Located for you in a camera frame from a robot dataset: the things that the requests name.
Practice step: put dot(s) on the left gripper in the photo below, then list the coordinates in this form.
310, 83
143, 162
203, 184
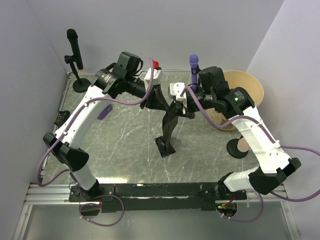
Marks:
158, 100

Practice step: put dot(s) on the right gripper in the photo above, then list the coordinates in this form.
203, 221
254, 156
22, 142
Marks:
183, 109

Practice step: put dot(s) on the black trash bag roll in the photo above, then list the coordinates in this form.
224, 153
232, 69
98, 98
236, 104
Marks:
169, 122

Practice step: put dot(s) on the beige paper trash bin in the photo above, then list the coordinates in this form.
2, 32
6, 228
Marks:
239, 79

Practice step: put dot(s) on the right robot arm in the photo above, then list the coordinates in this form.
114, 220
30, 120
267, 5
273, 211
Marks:
238, 107

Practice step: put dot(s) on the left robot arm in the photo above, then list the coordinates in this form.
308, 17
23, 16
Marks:
117, 83

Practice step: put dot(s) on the purple microphone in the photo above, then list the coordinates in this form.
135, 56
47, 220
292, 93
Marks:
194, 66

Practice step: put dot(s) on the purple metronome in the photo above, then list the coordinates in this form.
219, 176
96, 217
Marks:
105, 112

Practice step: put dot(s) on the black microphone stand left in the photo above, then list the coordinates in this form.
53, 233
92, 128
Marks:
80, 85

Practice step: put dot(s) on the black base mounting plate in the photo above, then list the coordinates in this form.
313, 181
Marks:
157, 196

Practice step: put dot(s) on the black microphone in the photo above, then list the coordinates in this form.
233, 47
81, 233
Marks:
73, 40

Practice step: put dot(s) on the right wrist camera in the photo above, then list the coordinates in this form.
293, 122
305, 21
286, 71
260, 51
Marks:
176, 91

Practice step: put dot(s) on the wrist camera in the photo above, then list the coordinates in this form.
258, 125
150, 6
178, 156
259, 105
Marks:
157, 75
176, 91

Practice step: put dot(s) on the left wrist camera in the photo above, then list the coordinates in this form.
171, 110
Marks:
157, 75

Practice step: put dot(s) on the aluminium rail frame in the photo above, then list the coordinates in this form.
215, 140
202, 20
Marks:
122, 149

